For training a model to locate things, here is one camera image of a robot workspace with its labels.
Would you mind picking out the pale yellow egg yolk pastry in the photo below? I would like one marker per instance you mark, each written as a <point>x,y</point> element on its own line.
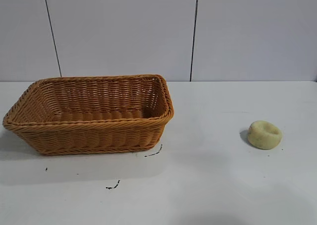
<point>257,138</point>

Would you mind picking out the brown woven wicker basket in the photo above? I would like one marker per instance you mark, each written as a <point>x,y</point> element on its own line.
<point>86,135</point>

